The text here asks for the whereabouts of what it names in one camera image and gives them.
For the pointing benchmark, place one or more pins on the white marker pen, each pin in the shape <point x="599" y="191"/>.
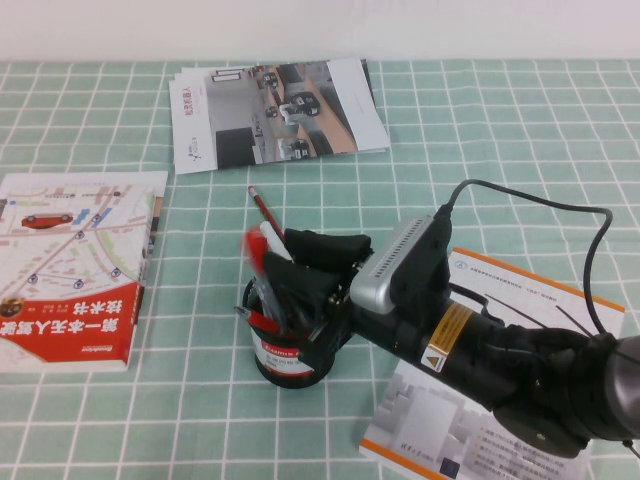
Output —
<point x="275" y="240"/>

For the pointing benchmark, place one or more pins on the red pencil with eraser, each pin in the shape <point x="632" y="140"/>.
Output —
<point x="262" y="207"/>

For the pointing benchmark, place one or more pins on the black mesh pen holder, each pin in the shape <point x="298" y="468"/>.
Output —
<point x="280" y="365"/>

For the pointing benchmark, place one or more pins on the white orange ROS book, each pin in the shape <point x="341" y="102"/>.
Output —
<point x="425" y="410"/>

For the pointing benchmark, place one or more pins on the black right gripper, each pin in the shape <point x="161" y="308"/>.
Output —
<point x="415" y="340"/>

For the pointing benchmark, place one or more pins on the green checkered tablecloth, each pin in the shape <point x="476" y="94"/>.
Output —
<point x="150" y="425"/>

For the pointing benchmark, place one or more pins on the red pen with silver tip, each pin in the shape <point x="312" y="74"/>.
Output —
<point x="262" y="320"/>

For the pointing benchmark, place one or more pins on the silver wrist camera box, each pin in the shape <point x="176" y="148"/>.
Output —
<point x="385" y="270"/>

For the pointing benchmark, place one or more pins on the red and black pen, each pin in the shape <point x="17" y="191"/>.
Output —
<point x="256" y="247"/>

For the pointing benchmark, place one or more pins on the transparent grey pen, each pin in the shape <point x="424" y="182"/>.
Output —
<point x="267" y="300"/>

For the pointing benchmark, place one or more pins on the red white map book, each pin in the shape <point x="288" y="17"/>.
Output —
<point x="75" y="280"/>

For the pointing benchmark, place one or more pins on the robot photo brochure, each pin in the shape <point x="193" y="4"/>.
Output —
<point x="225" y="115"/>

